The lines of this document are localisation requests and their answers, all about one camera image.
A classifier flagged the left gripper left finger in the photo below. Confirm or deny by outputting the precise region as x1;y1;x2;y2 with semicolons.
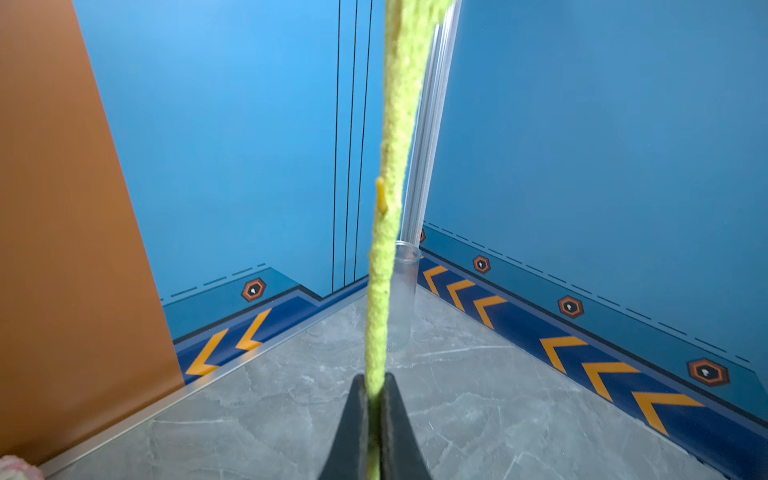
318;374;370;480

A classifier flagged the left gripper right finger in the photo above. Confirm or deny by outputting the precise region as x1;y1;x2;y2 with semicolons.
380;372;432;480

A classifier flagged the pink carnation flower stem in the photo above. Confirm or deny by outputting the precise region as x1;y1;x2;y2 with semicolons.
0;455;45;480

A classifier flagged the white ranunculus flower stem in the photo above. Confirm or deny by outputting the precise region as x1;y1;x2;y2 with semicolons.
364;0;452;479

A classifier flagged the clear glass vase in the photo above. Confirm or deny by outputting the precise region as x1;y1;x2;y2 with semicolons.
387;240;421;353

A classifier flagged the right aluminium corner post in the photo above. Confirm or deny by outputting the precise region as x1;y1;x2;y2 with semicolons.
399;1;462;246

